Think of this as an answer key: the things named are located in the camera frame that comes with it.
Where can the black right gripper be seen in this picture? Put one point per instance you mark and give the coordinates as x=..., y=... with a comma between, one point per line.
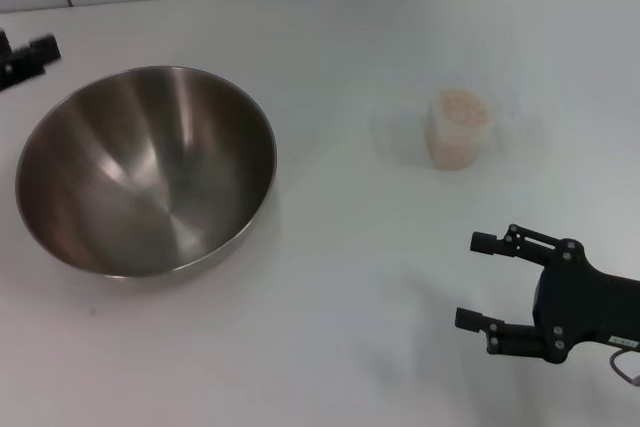
x=575, y=297

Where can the clear plastic cup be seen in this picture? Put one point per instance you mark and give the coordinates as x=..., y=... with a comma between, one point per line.
x=436, y=144

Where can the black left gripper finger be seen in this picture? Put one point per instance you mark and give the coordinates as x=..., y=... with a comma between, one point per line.
x=4, y=42
x=44, y=49

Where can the white rice grains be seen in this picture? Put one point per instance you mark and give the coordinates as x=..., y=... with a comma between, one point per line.
x=460, y=117

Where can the stainless steel mixing bowl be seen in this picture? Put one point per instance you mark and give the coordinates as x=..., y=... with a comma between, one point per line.
x=145, y=172

